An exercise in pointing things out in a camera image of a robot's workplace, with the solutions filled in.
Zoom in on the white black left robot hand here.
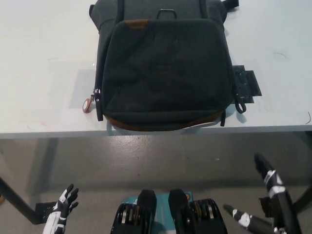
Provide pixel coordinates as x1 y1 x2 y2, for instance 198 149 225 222
42 183 79 234

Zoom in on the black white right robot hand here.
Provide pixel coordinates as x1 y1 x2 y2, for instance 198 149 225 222
222 153 301 234

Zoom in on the dark grey flap backpack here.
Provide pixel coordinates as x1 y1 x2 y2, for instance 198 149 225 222
82 0 246 130

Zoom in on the black teal robot torso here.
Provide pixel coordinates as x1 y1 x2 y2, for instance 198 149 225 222
111 189 226 234

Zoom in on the black metal table leg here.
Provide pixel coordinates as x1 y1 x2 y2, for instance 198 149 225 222
292 179 312 216
0 175 40 225

